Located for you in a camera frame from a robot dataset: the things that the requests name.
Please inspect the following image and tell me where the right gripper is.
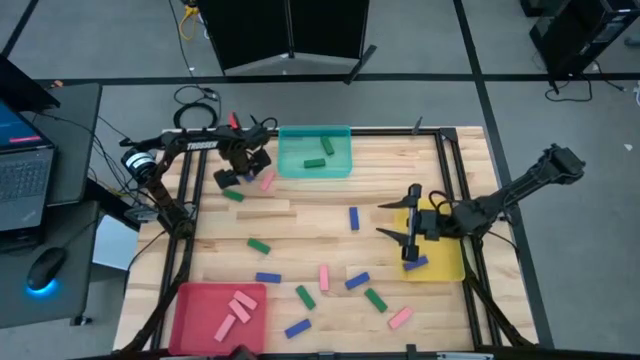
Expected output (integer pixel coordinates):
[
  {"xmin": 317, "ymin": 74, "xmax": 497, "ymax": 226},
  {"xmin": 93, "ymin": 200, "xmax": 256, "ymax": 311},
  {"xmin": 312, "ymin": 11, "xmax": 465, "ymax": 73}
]
[{"xmin": 374, "ymin": 183, "xmax": 444, "ymax": 263}]

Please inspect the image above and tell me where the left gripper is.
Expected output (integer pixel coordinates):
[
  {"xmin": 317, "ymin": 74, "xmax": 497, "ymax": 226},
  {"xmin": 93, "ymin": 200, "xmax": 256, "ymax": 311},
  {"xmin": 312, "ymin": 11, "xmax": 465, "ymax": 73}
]
[{"xmin": 213, "ymin": 127, "xmax": 274, "ymax": 190}]

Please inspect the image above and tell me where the teal translucent plastic bin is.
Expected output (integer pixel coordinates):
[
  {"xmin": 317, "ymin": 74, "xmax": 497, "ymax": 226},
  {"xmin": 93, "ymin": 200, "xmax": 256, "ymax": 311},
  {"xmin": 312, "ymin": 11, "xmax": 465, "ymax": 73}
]
[{"xmin": 277, "ymin": 124, "xmax": 354, "ymax": 180}]

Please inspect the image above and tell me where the yellow translucent plastic bin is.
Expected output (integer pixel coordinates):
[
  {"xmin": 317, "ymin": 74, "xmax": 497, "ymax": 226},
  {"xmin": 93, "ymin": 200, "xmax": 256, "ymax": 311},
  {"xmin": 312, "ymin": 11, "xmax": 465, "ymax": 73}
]
[{"xmin": 393, "ymin": 198, "xmax": 467, "ymax": 284}]

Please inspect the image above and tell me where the black partition panel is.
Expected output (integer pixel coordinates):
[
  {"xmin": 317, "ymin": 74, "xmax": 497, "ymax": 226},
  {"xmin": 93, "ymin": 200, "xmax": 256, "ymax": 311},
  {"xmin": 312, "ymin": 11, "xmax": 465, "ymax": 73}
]
[{"xmin": 196, "ymin": 0, "xmax": 379, "ymax": 86}]

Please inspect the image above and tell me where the red translucent plastic bin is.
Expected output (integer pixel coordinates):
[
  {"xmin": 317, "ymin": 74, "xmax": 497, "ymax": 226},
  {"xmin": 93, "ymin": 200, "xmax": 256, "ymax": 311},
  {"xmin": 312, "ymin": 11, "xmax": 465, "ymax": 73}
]
[{"xmin": 168, "ymin": 282, "xmax": 268, "ymax": 357}]

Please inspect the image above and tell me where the black side table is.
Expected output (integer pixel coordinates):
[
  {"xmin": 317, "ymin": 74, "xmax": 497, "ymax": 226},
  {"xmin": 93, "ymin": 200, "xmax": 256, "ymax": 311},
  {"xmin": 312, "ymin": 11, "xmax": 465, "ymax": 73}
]
[{"xmin": 0, "ymin": 82, "xmax": 104, "ymax": 331}]

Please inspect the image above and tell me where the grey open laptop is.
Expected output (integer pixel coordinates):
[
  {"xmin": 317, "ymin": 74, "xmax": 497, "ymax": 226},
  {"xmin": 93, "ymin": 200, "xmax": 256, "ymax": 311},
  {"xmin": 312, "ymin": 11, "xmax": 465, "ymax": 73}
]
[{"xmin": 0, "ymin": 97, "xmax": 57, "ymax": 235}]

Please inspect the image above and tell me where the black computer mouse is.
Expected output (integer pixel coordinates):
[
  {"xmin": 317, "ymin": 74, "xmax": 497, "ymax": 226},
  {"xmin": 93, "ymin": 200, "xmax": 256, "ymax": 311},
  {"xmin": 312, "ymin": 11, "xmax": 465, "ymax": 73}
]
[{"xmin": 26, "ymin": 246, "xmax": 69, "ymax": 293}]

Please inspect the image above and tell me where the black monitor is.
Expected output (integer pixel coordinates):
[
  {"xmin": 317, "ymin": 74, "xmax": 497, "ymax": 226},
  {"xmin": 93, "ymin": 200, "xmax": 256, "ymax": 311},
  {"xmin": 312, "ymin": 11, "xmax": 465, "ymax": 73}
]
[{"xmin": 0, "ymin": 52, "xmax": 62, "ymax": 112}]

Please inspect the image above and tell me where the black equipment cabinet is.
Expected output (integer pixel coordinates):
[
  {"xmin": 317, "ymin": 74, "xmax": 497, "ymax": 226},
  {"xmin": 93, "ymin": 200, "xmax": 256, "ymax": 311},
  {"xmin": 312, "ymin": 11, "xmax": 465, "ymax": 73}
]
[{"xmin": 519, "ymin": 0, "xmax": 640, "ymax": 84}]

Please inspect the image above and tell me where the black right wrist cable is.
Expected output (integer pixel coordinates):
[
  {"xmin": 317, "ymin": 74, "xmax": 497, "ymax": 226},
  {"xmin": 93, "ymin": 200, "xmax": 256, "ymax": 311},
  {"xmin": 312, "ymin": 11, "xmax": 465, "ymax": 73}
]
[{"xmin": 428, "ymin": 188, "xmax": 454, "ymax": 215}]

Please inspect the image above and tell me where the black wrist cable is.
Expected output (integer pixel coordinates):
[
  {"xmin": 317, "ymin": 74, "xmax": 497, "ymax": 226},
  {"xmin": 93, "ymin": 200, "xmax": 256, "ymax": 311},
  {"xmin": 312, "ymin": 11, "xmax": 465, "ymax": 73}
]
[
  {"xmin": 428, "ymin": 188, "xmax": 454, "ymax": 215},
  {"xmin": 248, "ymin": 114, "xmax": 279, "ymax": 134}
]

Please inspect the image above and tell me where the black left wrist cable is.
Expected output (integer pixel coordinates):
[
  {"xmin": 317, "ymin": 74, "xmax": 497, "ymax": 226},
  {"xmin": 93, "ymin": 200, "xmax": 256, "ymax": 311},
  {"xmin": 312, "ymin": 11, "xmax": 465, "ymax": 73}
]
[{"xmin": 248, "ymin": 114, "xmax": 279, "ymax": 134}]

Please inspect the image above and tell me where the coiled black cable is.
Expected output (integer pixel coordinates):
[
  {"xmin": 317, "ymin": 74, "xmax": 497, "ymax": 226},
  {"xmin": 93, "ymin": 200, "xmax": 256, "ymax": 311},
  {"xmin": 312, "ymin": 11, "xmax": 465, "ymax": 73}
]
[{"xmin": 172, "ymin": 83, "xmax": 222, "ymax": 130}]

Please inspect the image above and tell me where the black aluminium table frame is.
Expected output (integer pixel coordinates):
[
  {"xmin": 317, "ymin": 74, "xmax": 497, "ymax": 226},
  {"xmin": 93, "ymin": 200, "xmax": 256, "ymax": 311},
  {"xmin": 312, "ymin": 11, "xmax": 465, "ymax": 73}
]
[{"xmin": 119, "ymin": 127, "xmax": 539, "ymax": 359}]

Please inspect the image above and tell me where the yellow cable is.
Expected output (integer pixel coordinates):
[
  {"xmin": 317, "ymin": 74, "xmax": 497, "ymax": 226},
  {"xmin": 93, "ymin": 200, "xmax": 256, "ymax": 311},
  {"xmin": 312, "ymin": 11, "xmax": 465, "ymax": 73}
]
[{"xmin": 178, "ymin": 2, "xmax": 201, "ymax": 42}]

